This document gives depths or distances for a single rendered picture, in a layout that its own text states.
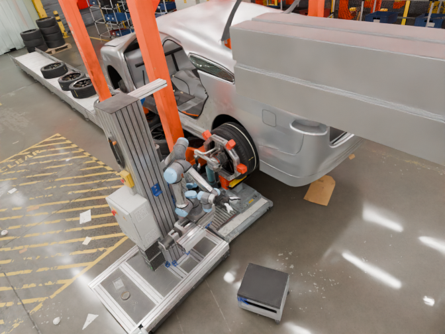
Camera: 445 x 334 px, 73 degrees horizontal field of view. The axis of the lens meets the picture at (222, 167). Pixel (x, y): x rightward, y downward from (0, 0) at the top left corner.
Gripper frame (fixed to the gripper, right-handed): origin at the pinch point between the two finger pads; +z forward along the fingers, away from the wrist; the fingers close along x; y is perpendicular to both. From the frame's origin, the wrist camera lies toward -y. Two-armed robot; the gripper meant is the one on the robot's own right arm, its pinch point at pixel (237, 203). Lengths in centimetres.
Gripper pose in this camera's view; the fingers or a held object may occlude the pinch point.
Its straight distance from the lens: 236.8
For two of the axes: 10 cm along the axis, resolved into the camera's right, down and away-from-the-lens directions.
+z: 8.8, 2.0, -4.3
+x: -4.7, 4.9, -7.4
